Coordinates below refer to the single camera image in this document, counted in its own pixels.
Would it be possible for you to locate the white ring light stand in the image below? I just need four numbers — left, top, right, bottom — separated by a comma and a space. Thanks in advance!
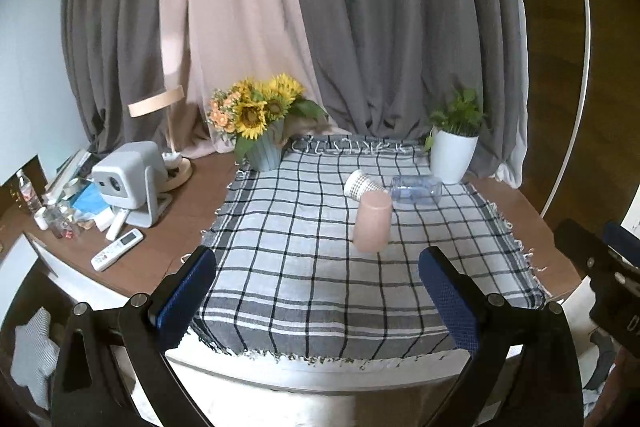
536, 0, 591, 223

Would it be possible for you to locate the plastic water bottle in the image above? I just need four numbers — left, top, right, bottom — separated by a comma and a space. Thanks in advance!
16, 169, 42, 215

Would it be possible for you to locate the patterned paper cup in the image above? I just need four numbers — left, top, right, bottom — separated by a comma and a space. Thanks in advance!
343, 169, 385, 202

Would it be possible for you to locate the white projector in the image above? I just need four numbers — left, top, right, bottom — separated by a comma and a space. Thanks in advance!
91, 141, 172, 229

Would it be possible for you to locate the checkered tablecloth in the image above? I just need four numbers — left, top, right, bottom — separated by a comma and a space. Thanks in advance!
192, 135, 547, 360

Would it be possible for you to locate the green plant in white pot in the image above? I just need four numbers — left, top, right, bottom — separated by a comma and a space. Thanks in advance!
424, 88, 485, 184

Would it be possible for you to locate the pink curtain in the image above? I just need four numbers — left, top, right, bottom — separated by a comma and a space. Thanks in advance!
160, 0, 321, 158

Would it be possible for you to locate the sunflower bouquet in blue vase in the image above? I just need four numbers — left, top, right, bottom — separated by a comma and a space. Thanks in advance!
206, 72, 328, 172

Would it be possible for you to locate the clear plastic jar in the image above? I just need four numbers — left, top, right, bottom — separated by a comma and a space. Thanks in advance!
390, 174, 442, 205

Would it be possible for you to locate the pink cup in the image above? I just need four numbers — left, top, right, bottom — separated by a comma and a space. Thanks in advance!
352, 191, 393, 254

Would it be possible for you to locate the wooden desk lamp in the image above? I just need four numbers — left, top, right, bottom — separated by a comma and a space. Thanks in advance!
128, 86, 193, 192

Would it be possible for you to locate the grey curtain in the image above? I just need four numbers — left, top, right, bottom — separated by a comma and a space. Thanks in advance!
62, 0, 528, 186

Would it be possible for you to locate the white remote control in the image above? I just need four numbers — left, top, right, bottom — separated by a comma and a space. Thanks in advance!
90, 229, 144, 272

